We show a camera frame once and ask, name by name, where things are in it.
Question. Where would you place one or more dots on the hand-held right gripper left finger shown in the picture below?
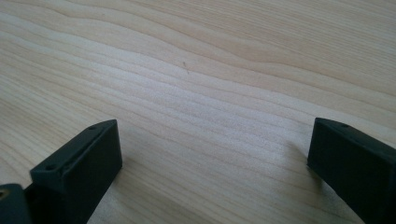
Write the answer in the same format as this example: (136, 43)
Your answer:
(81, 174)

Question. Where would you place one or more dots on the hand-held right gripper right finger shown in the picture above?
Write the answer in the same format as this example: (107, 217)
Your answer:
(358, 168)

